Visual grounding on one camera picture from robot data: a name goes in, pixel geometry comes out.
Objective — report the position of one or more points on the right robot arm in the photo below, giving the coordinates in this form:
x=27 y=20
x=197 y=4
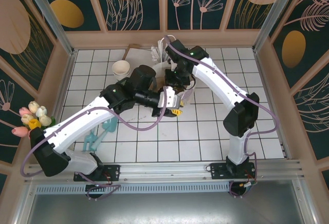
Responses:
x=218 y=80

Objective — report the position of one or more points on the aluminium frame post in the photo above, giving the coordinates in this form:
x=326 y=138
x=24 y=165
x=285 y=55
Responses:
x=48 y=16
x=273 y=16

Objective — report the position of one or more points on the white printed paper bag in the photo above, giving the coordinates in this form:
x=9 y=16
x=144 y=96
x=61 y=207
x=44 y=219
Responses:
x=191 y=85

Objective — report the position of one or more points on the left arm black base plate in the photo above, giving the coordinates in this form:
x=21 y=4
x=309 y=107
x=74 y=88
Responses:
x=113 y=172

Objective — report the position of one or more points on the teal toy rake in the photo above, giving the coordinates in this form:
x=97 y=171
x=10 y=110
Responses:
x=88 y=141

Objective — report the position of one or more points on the artificial tulip bouquet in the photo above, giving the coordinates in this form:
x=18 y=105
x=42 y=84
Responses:
x=33 y=121

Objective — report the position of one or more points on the stack of cream paper cups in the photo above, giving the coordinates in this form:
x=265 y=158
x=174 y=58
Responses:
x=120 y=67

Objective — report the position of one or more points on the aluminium mounting rail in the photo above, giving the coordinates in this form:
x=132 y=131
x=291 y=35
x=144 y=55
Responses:
x=167 y=172

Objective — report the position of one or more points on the white paper-wrapped straw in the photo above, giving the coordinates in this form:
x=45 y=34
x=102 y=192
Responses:
x=160 y=50
x=157 y=60
x=155 y=54

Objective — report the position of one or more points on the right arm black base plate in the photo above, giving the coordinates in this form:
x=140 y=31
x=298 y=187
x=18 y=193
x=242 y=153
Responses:
x=218 y=171

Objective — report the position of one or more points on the teal toy shovel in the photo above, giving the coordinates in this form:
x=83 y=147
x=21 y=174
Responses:
x=109 y=127

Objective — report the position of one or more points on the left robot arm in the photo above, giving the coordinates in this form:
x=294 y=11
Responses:
x=82 y=118

